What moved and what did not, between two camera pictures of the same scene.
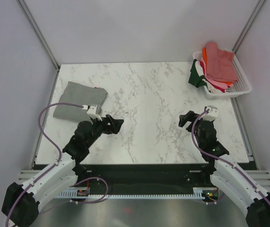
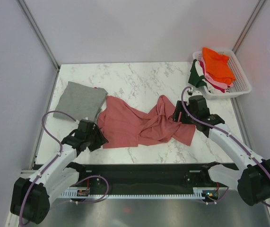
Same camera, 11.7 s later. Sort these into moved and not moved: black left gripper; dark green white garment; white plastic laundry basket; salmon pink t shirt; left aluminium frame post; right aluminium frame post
Moved: black left gripper; salmon pink t shirt
Not moved: dark green white garment; left aluminium frame post; white plastic laundry basket; right aluminium frame post
